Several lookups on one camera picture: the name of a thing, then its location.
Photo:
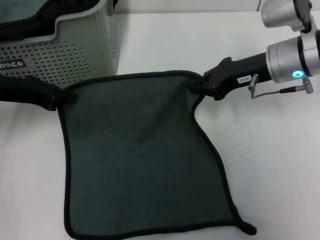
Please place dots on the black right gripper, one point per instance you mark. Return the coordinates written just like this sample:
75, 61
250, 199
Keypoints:
240, 68

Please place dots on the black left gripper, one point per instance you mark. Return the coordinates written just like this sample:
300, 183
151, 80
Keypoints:
25, 88

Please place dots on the green towel with black edge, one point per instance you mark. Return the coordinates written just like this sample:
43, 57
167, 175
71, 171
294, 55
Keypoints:
140, 155

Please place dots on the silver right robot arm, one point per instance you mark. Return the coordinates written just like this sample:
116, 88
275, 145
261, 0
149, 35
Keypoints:
290, 60

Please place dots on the black brand label on box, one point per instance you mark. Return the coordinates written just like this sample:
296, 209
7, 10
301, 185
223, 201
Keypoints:
13, 65

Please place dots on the grey perforated plastic storage box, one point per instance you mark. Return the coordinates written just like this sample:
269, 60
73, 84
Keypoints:
95, 45

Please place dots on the dark green folded towel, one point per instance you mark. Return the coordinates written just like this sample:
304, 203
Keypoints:
22, 17

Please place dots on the white number label sticker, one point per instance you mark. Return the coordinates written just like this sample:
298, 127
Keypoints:
243, 79

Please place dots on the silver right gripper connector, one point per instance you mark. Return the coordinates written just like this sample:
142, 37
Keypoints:
253, 82

